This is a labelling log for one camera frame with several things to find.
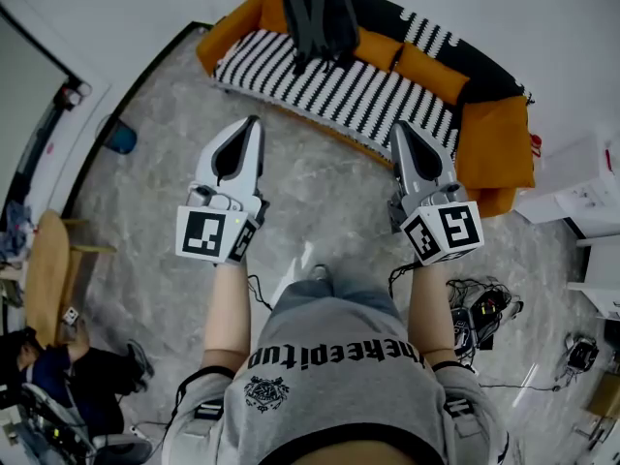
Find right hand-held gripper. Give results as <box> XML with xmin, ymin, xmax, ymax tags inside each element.
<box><xmin>387</xmin><ymin>121</ymin><xmax>485</xmax><ymax>266</ymax></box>

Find black cable bundle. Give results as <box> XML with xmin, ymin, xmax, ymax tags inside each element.
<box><xmin>446</xmin><ymin>277</ymin><xmax>525</xmax><ymax>358</ymax></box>

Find orange sofa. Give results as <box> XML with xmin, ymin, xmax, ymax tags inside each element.
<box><xmin>196</xmin><ymin>0</ymin><xmax>537</xmax><ymax>218</ymax></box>

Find black device with cables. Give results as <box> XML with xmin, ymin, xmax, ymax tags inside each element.
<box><xmin>561</xmin><ymin>330</ymin><xmax>603</xmax><ymax>385</ymax></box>

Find white cabinet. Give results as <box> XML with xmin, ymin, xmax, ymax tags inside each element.
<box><xmin>511</xmin><ymin>131</ymin><xmax>620</xmax><ymax>239</ymax></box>

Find cardboard box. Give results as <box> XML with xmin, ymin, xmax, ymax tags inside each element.
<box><xmin>586</xmin><ymin>369</ymin><xmax>620</xmax><ymax>419</ymax></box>

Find small orange cushion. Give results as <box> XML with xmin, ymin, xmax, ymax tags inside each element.
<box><xmin>355</xmin><ymin>27</ymin><xmax>404</xmax><ymax>73</ymax></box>

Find person's grey printed shirt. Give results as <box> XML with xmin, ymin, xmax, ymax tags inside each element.
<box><xmin>161</xmin><ymin>294</ymin><xmax>511</xmax><ymax>465</ymax></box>

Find person's left forearm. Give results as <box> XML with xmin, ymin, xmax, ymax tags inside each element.
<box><xmin>201</xmin><ymin>258</ymin><xmax>251</xmax><ymax>372</ymax></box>

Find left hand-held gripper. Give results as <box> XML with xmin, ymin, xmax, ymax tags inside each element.
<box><xmin>174</xmin><ymin>116</ymin><xmax>270</xmax><ymax>266</ymax></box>

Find person's right forearm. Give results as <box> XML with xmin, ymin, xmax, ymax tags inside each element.
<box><xmin>408</xmin><ymin>258</ymin><xmax>460</xmax><ymax>368</ymax></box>

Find person's blue jeans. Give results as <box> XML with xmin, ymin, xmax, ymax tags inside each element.
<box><xmin>269</xmin><ymin>263</ymin><xmax>404</xmax><ymax>320</ymax></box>

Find medium orange cushion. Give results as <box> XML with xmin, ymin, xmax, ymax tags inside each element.
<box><xmin>393</xmin><ymin>41</ymin><xmax>472</xmax><ymax>107</ymax></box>

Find black white striped blanket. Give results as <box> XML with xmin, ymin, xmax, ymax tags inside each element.
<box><xmin>211</xmin><ymin>0</ymin><xmax>535</xmax><ymax>164</ymax></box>

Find blue waste bin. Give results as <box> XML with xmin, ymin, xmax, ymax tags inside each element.
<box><xmin>95</xmin><ymin>115</ymin><xmax>139</xmax><ymax>156</ymax></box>

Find wooden chair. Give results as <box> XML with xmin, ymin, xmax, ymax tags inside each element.
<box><xmin>22</xmin><ymin>208</ymin><xmax>118</xmax><ymax>349</ymax></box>

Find pile of blue clothes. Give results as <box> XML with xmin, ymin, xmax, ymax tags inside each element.
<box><xmin>0</xmin><ymin>200</ymin><xmax>39</xmax><ymax>264</ymax></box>

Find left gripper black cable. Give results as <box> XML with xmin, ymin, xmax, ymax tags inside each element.
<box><xmin>245</xmin><ymin>272</ymin><xmax>275</xmax><ymax>313</ymax></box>

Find black backpack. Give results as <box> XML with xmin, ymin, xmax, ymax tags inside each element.
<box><xmin>281</xmin><ymin>0</ymin><xmax>360</xmax><ymax>75</ymax></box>

